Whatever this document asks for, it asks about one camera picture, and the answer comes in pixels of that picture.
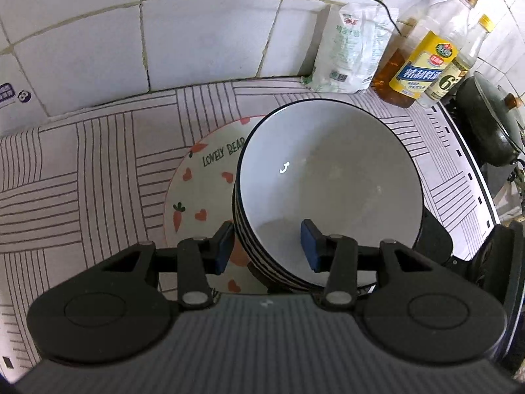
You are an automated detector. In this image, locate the black cable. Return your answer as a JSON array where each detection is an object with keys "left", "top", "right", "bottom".
[{"left": 352, "top": 0, "right": 405, "bottom": 37}]

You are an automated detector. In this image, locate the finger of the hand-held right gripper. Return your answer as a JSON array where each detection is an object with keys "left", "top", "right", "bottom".
[{"left": 418, "top": 210, "right": 455, "bottom": 267}]

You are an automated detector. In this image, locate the white plastic bag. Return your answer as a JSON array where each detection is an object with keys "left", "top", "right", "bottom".
[{"left": 304, "top": 2, "right": 400, "bottom": 95}]

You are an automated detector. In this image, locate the brown oil bottle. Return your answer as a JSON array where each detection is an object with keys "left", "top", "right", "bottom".
[{"left": 372, "top": 0, "right": 444, "bottom": 101}]

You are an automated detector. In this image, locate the glass wok lid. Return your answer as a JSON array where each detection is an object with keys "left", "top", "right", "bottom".
[{"left": 472, "top": 72, "right": 525, "bottom": 152}]

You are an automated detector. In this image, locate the striped printed table mat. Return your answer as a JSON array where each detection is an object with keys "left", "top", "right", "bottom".
[{"left": 0, "top": 76, "right": 501, "bottom": 378}]

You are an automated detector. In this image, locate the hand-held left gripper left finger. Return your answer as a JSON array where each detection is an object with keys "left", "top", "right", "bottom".
[{"left": 100, "top": 222, "right": 236, "bottom": 310}]

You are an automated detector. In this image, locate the black rimmed white bowl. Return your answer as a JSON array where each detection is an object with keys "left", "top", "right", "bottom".
[{"left": 232, "top": 99, "right": 424, "bottom": 292}]

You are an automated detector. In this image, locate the yellow label cooking wine bottle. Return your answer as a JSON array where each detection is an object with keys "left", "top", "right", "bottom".
[{"left": 388, "top": 0, "right": 480, "bottom": 109}]

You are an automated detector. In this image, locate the black wok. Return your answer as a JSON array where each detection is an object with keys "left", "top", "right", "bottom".
[{"left": 455, "top": 72, "right": 525, "bottom": 169}]

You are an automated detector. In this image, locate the carrot print plate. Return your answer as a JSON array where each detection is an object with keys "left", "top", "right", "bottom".
[{"left": 163, "top": 114, "right": 288, "bottom": 296}]

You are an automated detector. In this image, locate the wall sticker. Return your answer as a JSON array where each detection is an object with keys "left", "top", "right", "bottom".
[{"left": 0, "top": 83, "right": 32, "bottom": 109}]

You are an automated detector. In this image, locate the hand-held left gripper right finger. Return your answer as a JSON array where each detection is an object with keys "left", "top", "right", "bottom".
[{"left": 300, "top": 219, "right": 441, "bottom": 312}]

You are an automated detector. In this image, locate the clear vinegar bottle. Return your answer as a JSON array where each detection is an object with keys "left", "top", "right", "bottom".
[{"left": 416, "top": 14, "right": 495, "bottom": 109}]

